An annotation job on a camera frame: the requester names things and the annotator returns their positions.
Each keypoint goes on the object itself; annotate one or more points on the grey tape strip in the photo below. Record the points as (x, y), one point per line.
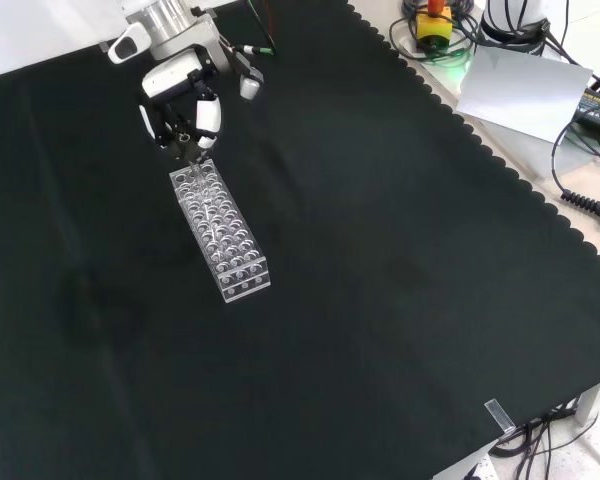
(103, 46)

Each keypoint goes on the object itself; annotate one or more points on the grey table leg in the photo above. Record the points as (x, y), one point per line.
(589, 402)

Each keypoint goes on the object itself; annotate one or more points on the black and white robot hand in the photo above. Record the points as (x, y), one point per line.
(172, 75)

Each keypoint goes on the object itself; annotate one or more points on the black bench cloth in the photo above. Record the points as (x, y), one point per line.
(330, 275)

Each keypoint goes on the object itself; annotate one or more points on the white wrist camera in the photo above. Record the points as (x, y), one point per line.
(127, 45)

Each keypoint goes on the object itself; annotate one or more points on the pale board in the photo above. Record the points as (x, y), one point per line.
(525, 92)

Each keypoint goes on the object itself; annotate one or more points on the clear tape strip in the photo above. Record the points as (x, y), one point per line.
(500, 417)

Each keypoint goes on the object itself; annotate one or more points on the clear plastic test tube rack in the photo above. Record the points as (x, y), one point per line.
(220, 235)

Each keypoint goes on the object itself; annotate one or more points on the clear glass test tube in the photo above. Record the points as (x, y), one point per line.
(200, 172)

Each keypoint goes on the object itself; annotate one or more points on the yellow stop button box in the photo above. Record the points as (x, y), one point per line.
(434, 27)

